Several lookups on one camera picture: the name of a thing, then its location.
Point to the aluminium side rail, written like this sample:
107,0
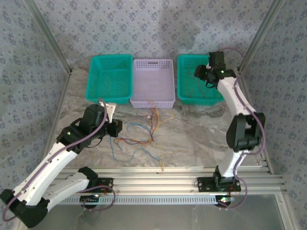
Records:
245,87
57,112

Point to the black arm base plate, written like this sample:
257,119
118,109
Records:
106,183
204,184

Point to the lavender plastic basket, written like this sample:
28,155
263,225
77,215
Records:
153,81

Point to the black controller board with LED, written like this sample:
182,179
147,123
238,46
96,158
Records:
88,198
223,202

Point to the teal plastic basket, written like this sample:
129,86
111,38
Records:
184,79
108,79

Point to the aluminium frame post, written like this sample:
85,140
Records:
261,33
48,33

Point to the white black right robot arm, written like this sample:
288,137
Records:
230,95

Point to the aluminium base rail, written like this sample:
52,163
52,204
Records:
156,182

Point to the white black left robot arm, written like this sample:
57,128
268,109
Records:
48,165

